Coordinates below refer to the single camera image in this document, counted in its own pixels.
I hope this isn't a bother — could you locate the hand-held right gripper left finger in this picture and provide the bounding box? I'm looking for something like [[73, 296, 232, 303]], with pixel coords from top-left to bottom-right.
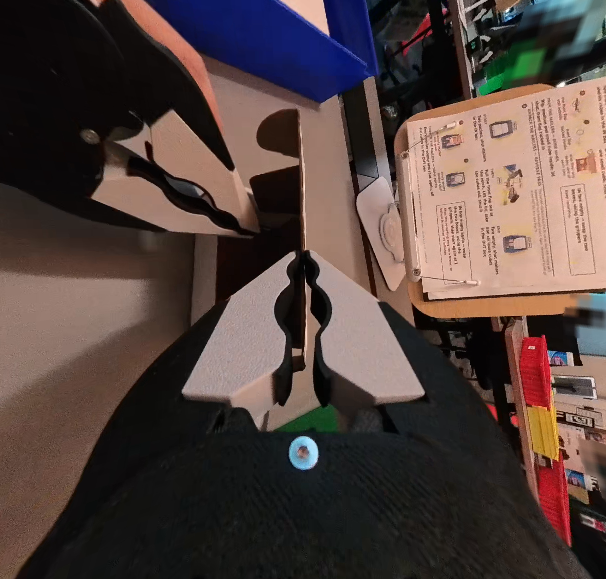
[[181, 251, 304, 430]]

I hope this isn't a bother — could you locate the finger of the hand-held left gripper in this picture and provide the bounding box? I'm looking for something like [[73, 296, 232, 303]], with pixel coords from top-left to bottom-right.
[[144, 109, 261, 234], [89, 155, 258, 237]]

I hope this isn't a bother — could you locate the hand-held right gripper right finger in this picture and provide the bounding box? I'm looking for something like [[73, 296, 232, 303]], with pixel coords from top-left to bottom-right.
[[304, 250, 425, 432]]

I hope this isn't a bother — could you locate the green plastic bin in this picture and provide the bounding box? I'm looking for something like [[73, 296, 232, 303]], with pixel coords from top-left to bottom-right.
[[275, 406, 339, 433]]

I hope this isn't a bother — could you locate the blue plastic bin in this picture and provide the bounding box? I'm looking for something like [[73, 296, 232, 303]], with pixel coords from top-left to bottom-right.
[[151, 0, 379, 104]]

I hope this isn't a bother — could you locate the long dark desk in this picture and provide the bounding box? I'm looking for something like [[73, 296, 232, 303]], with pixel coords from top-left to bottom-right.
[[443, 0, 476, 99]]

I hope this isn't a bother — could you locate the person's left hand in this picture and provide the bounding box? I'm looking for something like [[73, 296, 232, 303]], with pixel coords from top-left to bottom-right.
[[80, 0, 223, 132]]

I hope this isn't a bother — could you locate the instruction sheet on stand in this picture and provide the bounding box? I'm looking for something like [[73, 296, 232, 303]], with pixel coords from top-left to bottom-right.
[[356, 84, 606, 319]]

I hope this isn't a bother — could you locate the wooden table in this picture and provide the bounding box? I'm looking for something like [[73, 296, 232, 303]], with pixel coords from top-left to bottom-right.
[[504, 318, 540, 499]]

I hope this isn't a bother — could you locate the red plastic bin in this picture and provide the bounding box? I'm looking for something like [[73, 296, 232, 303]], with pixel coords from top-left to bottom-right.
[[537, 458, 573, 546], [518, 335, 552, 409]]

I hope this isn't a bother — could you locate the yellow plastic bin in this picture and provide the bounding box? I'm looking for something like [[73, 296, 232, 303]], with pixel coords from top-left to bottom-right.
[[526, 405, 559, 461]]

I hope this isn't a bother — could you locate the printed instruction sheet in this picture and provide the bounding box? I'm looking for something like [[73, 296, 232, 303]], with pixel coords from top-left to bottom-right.
[[406, 78, 606, 300]]

